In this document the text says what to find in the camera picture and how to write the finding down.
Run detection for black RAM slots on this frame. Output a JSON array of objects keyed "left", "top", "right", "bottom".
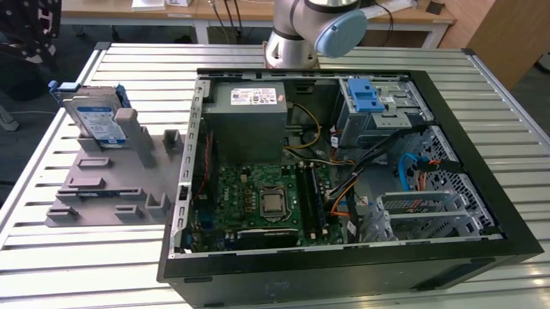
[{"left": 295, "top": 162, "right": 318, "bottom": 239}]

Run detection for orange red yellow power wire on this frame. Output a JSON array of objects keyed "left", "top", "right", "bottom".
[{"left": 411, "top": 156, "right": 465, "bottom": 194}]

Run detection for white cardboard box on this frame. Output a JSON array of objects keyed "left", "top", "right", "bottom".
[{"left": 131, "top": 0, "right": 167, "bottom": 12}]

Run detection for grey metal stand foot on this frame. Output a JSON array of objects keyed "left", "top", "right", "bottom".
[{"left": 0, "top": 102, "right": 20, "bottom": 132}]

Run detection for black cable bundle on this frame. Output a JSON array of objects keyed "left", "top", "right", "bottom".
[{"left": 330, "top": 127, "right": 431, "bottom": 245}]

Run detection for wooden desk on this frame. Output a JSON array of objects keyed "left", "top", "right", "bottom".
[{"left": 59, "top": 0, "right": 457, "bottom": 49}]

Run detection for metal disk bay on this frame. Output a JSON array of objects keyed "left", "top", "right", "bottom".
[{"left": 371, "top": 189, "right": 495, "bottom": 242}]

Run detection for green motherboard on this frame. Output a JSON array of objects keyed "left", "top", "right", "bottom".
[{"left": 188, "top": 162, "right": 344, "bottom": 252}]

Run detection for blue data wire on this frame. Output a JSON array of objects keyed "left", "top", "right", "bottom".
[{"left": 398, "top": 153, "right": 425, "bottom": 200}]

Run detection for metal optical drive cage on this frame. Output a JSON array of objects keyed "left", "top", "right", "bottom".
[{"left": 334, "top": 77, "right": 433, "bottom": 149}]

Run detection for orange wire bundle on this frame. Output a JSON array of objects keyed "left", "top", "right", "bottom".
[{"left": 328, "top": 185, "right": 360, "bottom": 220}]

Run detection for yellow wires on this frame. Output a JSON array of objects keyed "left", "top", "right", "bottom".
[{"left": 283, "top": 102, "right": 323, "bottom": 149}]

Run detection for hard disk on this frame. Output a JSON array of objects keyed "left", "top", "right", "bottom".
[{"left": 49, "top": 80, "right": 132, "bottom": 149}]

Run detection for black graphics card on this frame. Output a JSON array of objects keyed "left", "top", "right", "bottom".
[{"left": 235, "top": 227, "right": 300, "bottom": 250}]

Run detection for CPU socket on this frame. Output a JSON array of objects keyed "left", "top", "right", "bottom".
[{"left": 256, "top": 185, "right": 294, "bottom": 223}]

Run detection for grey power supply unit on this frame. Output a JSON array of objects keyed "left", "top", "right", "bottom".
[{"left": 202, "top": 82, "right": 288, "bottom": 165}]

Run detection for black open PC case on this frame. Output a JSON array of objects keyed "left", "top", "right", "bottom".
[{"left": 155, "top": 67, "right": 545, "bottom": 308}]

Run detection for blue plastic drive latch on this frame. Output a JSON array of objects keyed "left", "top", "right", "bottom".
[{"left": 348, "top": 78, "right": 384, "bottom": 113}]

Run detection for grey parts rack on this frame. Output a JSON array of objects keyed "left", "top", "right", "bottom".
[{"left": 44, "top": 108, "right": 188, "bottom": 228}]

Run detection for silver CPU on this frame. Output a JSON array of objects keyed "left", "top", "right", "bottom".
[{"left": 260, "top": 194, "right": 286, "bottom": 216}]

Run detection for black mesh office chair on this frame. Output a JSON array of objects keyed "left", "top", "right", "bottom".
[{"left": 0, "top": 41, "right": 59, "bottom": 101}]

